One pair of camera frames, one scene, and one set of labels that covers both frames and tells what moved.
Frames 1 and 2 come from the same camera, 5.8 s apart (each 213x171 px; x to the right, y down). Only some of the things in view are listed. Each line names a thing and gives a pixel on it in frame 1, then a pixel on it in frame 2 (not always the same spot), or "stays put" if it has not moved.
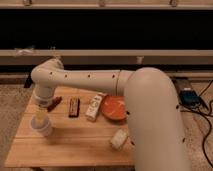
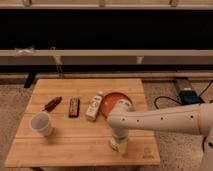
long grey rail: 108,57 stays put
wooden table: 80,128 stays put
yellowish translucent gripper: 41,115 -> 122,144
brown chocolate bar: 74,107 stays put
